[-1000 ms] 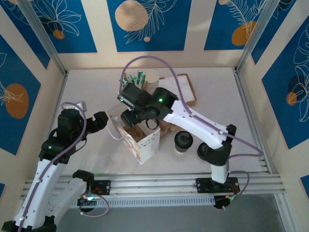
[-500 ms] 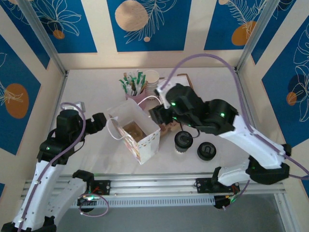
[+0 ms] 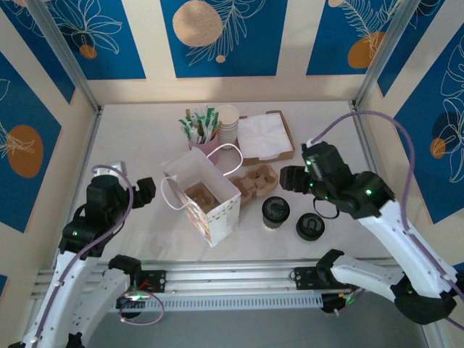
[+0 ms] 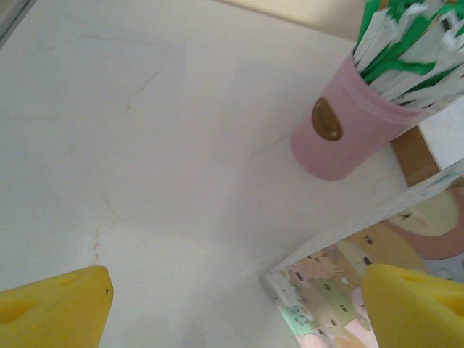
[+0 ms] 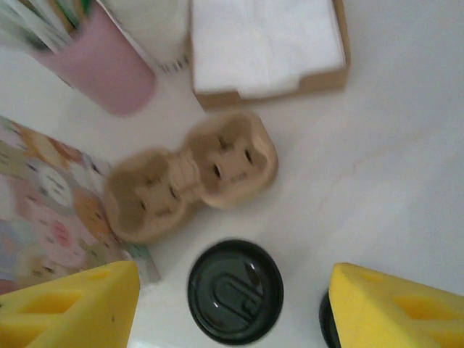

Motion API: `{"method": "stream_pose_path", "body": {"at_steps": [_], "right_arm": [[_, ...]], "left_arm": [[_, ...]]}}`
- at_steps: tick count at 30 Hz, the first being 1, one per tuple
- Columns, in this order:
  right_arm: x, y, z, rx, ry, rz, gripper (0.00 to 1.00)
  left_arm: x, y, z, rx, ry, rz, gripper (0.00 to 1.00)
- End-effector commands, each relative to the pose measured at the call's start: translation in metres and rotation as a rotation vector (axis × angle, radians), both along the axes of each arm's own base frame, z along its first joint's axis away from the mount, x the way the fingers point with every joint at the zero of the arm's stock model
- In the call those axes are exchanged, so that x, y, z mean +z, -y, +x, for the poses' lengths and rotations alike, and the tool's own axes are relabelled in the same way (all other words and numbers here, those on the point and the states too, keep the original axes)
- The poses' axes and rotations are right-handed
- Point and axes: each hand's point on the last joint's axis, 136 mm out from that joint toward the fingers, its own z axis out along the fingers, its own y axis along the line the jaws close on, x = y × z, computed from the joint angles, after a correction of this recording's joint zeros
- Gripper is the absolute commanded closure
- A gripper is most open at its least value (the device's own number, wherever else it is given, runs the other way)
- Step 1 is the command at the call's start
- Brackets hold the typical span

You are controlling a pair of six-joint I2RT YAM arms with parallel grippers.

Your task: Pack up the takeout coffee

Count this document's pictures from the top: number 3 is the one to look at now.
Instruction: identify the black plastic cup lid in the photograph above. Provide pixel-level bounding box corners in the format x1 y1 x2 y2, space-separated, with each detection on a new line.
295 212 326 243
261 195 292 225

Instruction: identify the white paper gift bag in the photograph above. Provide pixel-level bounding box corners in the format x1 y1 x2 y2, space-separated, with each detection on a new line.
160 144 244 249

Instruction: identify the brown cardboard napkin tray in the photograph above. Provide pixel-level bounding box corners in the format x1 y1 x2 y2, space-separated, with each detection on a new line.
237 109 295 167

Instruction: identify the white paper napkin stack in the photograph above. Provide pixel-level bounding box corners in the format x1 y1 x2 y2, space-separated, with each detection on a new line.
238 112 293 160

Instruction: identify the pink cup with oval label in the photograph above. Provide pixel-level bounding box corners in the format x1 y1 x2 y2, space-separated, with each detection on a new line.
187 136 220 164

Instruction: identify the printed white paper cup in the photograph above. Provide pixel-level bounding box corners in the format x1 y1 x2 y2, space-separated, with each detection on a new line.
217 132 239 155

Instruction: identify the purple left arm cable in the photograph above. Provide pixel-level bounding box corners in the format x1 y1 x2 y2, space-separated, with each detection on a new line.
32 165 165 344

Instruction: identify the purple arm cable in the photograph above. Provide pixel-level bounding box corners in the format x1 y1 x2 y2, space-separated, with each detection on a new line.
32 165 165 344
312 110 464 331

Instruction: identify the thin black cable loop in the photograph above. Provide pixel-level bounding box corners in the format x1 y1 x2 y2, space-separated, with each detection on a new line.
312 197 341 220

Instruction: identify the aluminium table side rail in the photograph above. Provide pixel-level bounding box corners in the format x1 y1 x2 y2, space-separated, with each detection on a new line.
54 108 103 269
349 103 410 262

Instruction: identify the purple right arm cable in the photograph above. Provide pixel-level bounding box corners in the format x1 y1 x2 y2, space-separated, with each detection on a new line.
312 110 464 331

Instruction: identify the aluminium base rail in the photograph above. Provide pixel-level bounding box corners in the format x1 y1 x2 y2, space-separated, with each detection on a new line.
30 259 425 300

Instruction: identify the aluminium frame post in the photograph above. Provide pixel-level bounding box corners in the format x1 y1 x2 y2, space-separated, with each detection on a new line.
353 0 428 109
27 0 102 113

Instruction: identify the white slotted cable duct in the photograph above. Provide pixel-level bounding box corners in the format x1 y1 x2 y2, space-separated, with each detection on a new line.
108 292 323 313

